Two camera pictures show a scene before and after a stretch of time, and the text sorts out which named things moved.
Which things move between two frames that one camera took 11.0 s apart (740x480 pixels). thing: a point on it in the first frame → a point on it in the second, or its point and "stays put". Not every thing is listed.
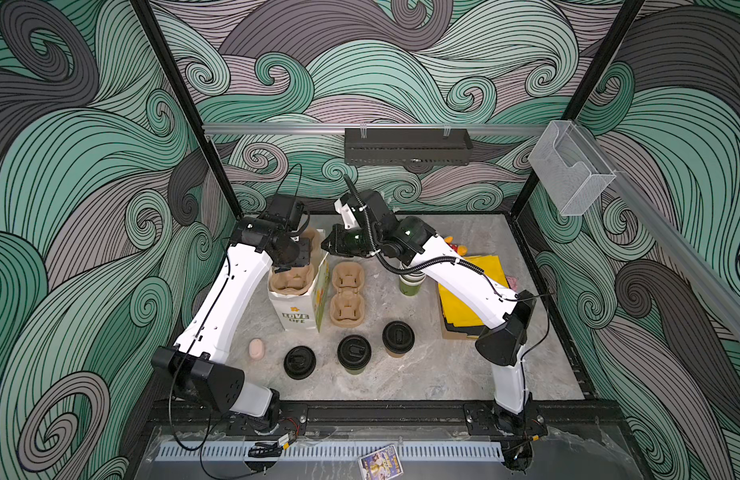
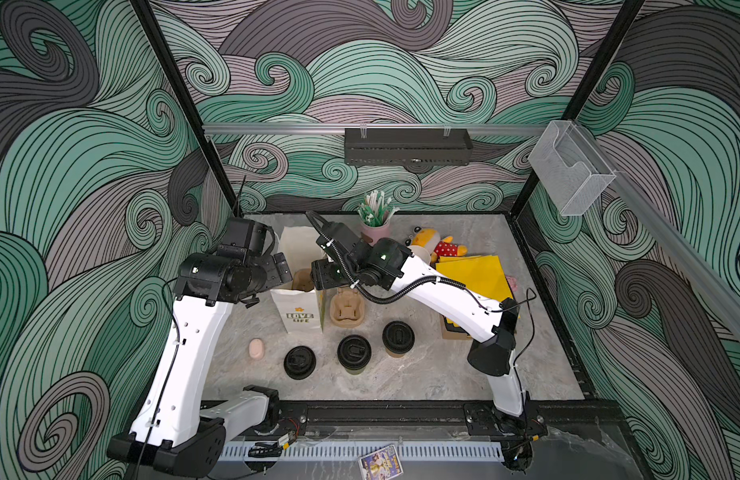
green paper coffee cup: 355,372 stays put
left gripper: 304,253 → 274,277
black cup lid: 354,351 stays put
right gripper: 335,241 → 335,246
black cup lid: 398,336 stays put
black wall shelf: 407,146 stays put
